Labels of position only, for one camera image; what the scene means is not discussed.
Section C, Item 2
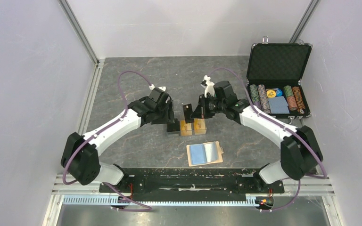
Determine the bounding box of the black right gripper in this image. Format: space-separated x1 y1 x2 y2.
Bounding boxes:
191 94 226 119

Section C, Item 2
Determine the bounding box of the black credit card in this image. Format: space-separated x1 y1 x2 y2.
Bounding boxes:
182 104 194 124

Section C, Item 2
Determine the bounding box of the cream leather card holder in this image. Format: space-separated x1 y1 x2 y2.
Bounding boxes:
186 141 223 167

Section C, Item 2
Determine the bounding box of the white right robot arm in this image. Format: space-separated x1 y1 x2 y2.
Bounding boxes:
191 80 324 192

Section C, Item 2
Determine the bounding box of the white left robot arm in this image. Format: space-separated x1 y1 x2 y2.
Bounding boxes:
60 86 175 192

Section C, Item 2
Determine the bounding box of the clear acrylic card stand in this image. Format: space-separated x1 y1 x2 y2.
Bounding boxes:
166 119 207 137

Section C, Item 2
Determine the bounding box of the gold credit card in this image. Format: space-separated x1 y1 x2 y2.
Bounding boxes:
180 120 193 136
194 119 207 135

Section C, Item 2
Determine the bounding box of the blue playing card deck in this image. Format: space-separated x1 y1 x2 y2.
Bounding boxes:
268 96 289 114

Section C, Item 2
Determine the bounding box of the yellow dealer chip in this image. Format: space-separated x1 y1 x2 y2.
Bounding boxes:
266 89 277 98

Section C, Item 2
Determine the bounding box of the black poker chip case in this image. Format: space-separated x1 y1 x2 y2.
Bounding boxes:
246 43 313 119

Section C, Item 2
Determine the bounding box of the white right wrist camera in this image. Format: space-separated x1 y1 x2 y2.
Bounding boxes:
201 75 215 98

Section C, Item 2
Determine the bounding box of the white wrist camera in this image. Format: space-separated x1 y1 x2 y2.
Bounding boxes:
201 75 215 98
149 84 166 92

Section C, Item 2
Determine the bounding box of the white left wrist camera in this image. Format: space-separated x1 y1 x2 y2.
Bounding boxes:
149 84 166 92

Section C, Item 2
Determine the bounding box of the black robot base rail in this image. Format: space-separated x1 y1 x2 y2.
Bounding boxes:
114 168 285 202

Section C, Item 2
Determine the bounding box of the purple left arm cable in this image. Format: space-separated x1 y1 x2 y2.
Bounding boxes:
62 71 155 185

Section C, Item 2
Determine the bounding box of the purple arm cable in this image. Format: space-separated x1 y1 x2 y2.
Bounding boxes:
62 71 155 185
207 67 328 180

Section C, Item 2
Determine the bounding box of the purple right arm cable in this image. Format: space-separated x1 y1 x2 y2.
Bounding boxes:
207 67 328 180

